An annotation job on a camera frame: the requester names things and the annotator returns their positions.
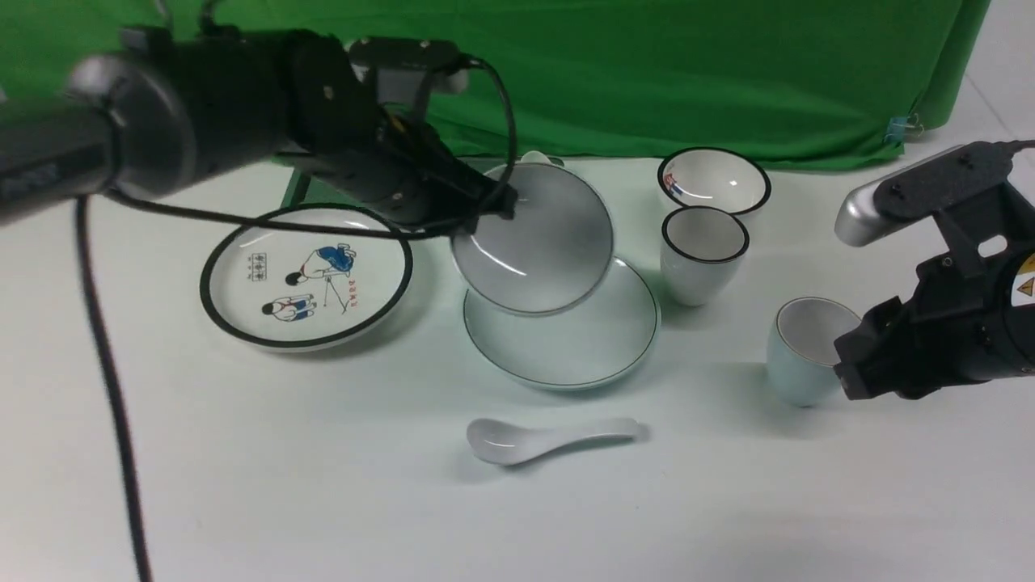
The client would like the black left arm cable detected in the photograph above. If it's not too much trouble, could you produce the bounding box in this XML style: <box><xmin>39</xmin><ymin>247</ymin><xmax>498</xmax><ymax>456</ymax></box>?
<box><xmin>73</xmin><ymin>53</ymin><xmax>520</xmax><ymax>582</ymax></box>

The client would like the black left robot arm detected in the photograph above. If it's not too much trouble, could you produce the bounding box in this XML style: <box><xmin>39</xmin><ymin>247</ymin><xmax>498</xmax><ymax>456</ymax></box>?
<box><xmin>2</xmin><ymin>23</ymin><xmax>518</xmax><ymax>239</ymax></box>

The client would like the white spoon with lettering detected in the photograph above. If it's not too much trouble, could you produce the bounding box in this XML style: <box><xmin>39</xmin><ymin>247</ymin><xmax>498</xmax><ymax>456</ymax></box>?
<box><xmin>520</xmin><ymin>150</ymin><xmax>555</xmax><ymax>165</ymax></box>

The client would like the black-rimmed illustrated plate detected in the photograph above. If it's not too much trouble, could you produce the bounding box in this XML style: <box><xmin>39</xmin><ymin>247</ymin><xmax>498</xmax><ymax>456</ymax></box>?
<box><xmin>200</xmin><ymin>227</ymin><xmax>414</xmax><ymax>352</ymax></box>

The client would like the pale green large bowl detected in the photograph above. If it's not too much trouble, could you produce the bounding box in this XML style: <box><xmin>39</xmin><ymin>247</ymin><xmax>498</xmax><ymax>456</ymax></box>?
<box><xmin>450</xmin><ymin>162</ymin><xmax>615</xmax><ymax>317</ymax></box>

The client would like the black-rimmed white cup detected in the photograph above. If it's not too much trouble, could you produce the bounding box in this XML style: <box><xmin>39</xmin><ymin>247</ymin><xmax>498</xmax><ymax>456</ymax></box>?
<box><xmin>659</xmin><ymin>206</ymin><xmax>750</xmax><ymax>308</ymax></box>

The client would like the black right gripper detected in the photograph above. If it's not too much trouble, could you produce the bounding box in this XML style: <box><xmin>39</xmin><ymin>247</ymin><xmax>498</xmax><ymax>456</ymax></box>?
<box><xmin>833</xmin><ymin>234</ymin><xmax>1035</xmax><ymax>403</ymax></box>

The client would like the black-rimmed small bowl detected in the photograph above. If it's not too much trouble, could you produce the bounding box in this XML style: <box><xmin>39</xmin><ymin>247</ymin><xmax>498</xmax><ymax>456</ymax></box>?
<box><xmin>657</xmin><ymin>147</ymin><xmax>772</xmax><ymax>220</ymax></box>

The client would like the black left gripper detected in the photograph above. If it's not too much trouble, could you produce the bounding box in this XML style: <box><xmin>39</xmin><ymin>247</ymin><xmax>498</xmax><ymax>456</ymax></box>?
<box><xmin>282</xmin><ymin>36</ymin><xmax>518</xmax><ymax>235</ymax></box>

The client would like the green backdrop cloth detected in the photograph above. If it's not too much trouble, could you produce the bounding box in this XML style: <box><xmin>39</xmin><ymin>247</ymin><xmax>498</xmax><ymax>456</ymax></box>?
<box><xmin>2</xmin><ymin>1</ymin><xmax>987</xmax><ymax>170</ymax></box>

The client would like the pale green plain plate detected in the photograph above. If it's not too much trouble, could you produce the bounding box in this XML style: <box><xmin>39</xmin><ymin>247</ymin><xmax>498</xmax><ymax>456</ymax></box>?
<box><xmin>461</xmin><ymin>255</ymin><xmax>661</xmax><ymax>392</ymax></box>

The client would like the blue binder clip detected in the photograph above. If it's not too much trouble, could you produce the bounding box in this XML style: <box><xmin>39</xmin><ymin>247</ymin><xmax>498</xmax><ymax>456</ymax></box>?
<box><xmin>883</xmin><ymin>113</ymin><xmax>927</xmax><ymax>144</ymax></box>

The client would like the pale green cup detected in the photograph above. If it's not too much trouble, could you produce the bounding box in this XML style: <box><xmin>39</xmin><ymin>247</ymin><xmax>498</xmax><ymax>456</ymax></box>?
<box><xmin>766</xmin><ymin>296</ymin><xmax>861</xmax><ymax>408</ymax></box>

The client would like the plain white ceramic spoon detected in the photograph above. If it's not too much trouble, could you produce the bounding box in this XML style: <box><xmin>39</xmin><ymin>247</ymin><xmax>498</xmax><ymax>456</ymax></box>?
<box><xmin>466</xmin><ymin>419</ymin><xmax>647</xmax><ymax>466</ymax></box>

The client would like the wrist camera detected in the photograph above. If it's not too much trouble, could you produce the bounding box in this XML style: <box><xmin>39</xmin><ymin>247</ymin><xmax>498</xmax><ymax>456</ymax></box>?
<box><xmin>833</xmin><ymin>141</ymin><xmax>1025</xmax><ymax>248</ymax></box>
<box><xmin>346</xmin><ymin>36</ymin><xmax>471</xmax><ymax>107</ymax></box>

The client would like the dark green rectangular tray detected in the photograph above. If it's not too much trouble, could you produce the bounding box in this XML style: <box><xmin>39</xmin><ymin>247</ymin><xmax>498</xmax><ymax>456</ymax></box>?
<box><xmin>280</xmin><ymin>156</ymin><xmax>505</xmax><ymax>209</ymax></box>

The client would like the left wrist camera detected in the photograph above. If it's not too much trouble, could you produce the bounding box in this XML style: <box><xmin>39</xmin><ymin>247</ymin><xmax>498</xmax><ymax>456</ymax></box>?
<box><xmin>346</xmin><ymin>36</ymin><xmax>471</xmax><ymax>107</ymax></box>

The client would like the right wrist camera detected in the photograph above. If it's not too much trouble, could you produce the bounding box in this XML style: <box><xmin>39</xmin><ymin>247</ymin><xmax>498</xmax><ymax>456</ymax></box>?
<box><xmin>833</xmin><ymin>141</ymin><xmax>1025</xmax><ymax>248</ymax></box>

